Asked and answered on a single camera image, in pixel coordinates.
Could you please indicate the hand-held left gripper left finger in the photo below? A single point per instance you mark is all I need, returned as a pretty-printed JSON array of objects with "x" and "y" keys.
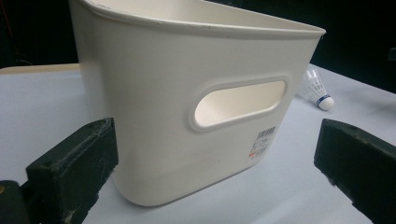
[{"x": 71, "y": 168}]

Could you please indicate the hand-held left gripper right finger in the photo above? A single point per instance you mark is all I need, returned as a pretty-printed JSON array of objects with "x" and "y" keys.
[{"x": 358, "y": 155}]

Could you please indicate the white shuttlecock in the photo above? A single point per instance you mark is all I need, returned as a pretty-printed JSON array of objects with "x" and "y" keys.
[{"x": 325, "y": 102}]

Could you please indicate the white plastic bin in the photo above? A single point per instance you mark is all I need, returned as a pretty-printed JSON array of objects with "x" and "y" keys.
[{"x": 149, "y": 102}]

